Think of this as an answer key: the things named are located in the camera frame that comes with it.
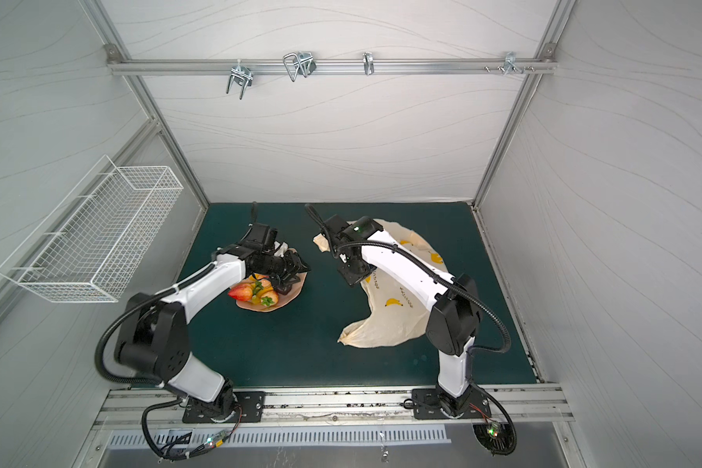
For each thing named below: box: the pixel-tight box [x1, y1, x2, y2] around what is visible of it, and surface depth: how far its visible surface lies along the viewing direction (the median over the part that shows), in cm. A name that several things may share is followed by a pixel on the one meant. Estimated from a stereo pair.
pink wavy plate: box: [235, 271, 308, 312], surface depth 89 cm
